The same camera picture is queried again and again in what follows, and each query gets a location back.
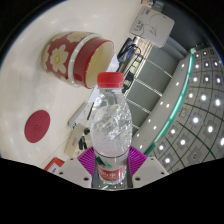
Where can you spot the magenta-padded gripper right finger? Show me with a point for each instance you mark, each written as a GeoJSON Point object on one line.
{"type": "Point", "coordinates": [148, 171]}

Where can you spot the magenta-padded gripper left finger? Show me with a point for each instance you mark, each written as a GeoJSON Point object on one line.
{"type": "Point", "coordinates": [75, 171]}

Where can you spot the clear red-capped water bottle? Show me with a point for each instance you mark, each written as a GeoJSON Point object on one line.
{"type": "Point", "coordinates": [111, 133]}

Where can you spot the flat round red coaster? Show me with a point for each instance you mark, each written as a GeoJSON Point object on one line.
{"type": "Point", "coordinates": [37, 126]}

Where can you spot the ceiling lights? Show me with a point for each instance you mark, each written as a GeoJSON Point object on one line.
{"type": "Point", "coordinates": [203, 97]}

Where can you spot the red floral mug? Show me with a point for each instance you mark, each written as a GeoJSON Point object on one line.
{"type": "Point", "coordinates": [60, 58]}

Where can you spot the white cardboard box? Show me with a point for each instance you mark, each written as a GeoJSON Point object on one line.
{"type": "Point", "coordinates": [151, 26]}

